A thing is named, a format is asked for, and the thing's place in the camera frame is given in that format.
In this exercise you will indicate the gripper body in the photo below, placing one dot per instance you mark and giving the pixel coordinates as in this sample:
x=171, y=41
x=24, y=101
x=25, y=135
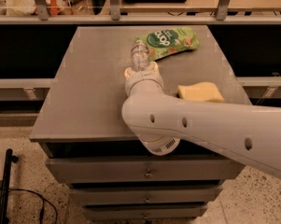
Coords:
x=142, y=76

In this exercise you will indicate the clear plastic water bottle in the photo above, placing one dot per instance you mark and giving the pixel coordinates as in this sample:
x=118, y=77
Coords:
x=140, y=56

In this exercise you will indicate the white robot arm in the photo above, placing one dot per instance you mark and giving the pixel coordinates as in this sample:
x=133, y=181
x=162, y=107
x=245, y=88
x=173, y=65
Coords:
x=247, y=134

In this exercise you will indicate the green rice chip bag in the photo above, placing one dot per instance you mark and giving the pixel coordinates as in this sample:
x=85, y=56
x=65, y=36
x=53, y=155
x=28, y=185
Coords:
x=167, y=42

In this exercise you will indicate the yellow sponge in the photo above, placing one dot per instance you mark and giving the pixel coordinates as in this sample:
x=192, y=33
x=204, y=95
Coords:
x=200, y=92

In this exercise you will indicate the grey drawer cabinet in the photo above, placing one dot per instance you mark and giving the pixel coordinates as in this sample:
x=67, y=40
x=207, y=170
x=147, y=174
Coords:
x=109, y=173

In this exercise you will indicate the black stand pole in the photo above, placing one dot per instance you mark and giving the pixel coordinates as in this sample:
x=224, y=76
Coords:
x=9, y=159

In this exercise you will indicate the metal rail frame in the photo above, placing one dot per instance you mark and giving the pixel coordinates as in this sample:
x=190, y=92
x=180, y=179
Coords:
x=98, y=12

